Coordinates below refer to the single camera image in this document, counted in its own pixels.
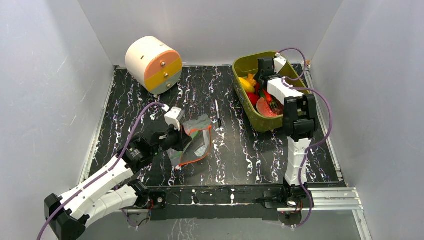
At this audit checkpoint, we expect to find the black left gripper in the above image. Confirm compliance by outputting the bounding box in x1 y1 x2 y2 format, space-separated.
152 122 192 156

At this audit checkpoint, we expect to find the green chili pepper toy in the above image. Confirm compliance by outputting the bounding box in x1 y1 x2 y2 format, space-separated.
175 131 205 158

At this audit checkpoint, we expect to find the yellow mango toy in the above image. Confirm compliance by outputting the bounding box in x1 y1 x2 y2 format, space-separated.
238 77 255 93

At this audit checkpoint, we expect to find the clear zip top bag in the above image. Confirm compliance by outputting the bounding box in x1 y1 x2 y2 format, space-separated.
166 114 212 169

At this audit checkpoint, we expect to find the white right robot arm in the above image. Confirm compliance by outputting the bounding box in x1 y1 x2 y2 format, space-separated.
254 56 318 210

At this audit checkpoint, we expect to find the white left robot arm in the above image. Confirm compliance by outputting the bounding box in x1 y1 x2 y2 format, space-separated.
44 126 193 240

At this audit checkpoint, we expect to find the olive green plastic bin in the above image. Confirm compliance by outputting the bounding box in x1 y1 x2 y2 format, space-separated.
232 51 318 138

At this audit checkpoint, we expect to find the red chili pepper toy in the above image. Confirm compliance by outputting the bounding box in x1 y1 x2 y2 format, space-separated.
262 89 273 104

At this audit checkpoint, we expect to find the red bell pepper toy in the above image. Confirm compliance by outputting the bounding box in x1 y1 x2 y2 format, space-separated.
247 92 261 107

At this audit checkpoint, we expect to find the pink watermelon slice toy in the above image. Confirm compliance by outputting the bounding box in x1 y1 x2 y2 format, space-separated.
256 97 279 118

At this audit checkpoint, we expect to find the orange brown papaya slice toy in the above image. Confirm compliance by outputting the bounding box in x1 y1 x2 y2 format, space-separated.
276 100 284 115

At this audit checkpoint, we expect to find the black and white pen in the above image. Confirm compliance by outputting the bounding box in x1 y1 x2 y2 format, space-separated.
215 100 222 129

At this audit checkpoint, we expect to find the round white drawer cabinet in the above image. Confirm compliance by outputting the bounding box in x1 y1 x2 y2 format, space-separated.
125 36 183 95

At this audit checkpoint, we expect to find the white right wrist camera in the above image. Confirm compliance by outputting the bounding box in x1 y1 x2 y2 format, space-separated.
273 52 288 74

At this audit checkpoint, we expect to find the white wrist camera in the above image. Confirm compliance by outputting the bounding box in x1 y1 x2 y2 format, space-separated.
164 106 184 131
273 52 288 74

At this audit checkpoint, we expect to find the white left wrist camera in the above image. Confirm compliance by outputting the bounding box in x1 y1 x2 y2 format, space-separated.
164 106 184 131

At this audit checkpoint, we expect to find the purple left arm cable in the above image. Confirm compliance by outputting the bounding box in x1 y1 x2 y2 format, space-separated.
36 101 167 240

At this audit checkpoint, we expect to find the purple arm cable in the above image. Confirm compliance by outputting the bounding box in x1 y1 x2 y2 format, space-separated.
36 101 167 240
276 47 333 229

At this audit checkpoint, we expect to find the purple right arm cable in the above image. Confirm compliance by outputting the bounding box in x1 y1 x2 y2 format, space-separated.
276 47 333 229

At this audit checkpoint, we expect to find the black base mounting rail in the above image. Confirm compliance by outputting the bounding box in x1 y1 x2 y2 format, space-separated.
127 183 326 224

